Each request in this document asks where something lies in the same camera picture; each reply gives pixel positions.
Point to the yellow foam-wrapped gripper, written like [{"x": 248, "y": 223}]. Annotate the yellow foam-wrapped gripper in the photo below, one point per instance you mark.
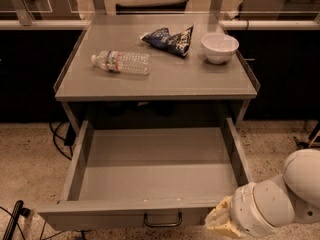
[{"x": 250, "y": 206}]

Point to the grey top drawer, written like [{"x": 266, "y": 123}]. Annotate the grey top drawer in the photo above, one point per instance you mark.
[{"x": 116, "y": 176}]

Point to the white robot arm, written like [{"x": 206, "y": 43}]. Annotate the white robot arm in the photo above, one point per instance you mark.
[{"x": 260, "y": 209}]

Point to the black wheeled stand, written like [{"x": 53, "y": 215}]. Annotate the black wheeled stand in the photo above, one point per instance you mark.
[{"x": 313, "y": 139}]

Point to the white ceramic bowl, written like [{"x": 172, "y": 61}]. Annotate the white ceramic bowl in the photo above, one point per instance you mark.
[{"x": 219, "y": 48}]

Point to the grey metal cabinet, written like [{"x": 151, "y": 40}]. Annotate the grey metal cabinet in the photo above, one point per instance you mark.
[{"x": 171, "y": 77}]

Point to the blue crumpled chip bag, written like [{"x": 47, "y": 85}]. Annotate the blue crumpled chip bag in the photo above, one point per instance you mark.
[{"x": 177, "y": 44}]

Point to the clear plastic water bottle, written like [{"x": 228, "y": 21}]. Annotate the clear plastic water bottle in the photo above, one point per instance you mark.
[{"x": 122, "y": 62}]

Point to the black bar bottom left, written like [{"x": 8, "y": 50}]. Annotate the black bar bottom left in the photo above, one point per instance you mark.
[{"x": 13, "y": 221}]

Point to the black drawer handle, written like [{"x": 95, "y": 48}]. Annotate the black drawer handle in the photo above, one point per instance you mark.
[{"x": 162, "y": 221}]

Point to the white horizontal rail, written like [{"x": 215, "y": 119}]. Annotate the white horizontal rail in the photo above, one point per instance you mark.
[{"x": 225, "y": 24}]

